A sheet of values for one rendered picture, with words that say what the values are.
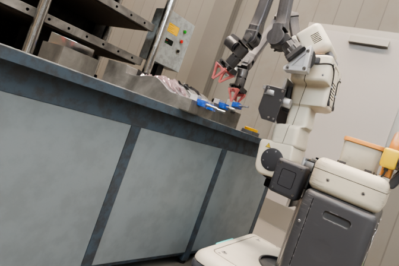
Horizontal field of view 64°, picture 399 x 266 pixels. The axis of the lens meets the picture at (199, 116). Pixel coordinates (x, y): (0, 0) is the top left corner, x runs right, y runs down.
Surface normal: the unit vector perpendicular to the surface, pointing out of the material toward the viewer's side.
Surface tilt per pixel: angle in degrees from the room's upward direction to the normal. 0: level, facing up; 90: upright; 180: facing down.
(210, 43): 90
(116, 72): 90
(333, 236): 90
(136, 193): 90
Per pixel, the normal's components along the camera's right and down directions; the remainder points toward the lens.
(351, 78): -0.51, -0.18
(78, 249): 0.70, 0.26
